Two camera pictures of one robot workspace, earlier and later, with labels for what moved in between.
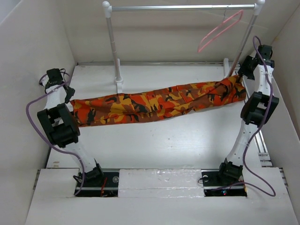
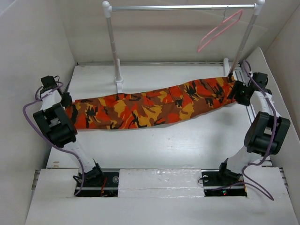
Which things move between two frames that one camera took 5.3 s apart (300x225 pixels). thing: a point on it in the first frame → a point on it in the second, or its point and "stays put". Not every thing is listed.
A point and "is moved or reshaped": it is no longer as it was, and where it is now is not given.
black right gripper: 243,67 → 238,85
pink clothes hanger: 237,12 stays put
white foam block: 161,183 stays put
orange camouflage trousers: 126,108 is moved or reshaped
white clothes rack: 228,71 stays put
